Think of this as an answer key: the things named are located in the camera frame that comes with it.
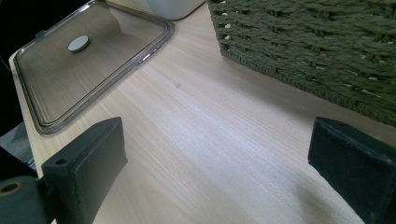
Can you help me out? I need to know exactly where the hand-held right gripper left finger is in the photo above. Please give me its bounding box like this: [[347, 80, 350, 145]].
[[41, 116, 129, 224]]

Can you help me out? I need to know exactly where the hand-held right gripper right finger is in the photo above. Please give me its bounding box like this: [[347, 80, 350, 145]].
[[307, 116, 396, 224]]

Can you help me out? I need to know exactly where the clear plastic lid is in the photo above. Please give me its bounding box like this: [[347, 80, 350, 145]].
[[12, 0, 176, 136]]

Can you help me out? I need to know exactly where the green woven basket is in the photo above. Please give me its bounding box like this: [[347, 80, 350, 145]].
[[206, 0, 396, 127]]

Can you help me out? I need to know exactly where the white divided storage box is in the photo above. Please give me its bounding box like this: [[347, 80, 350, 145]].
[[136, 0, 206, 21]]

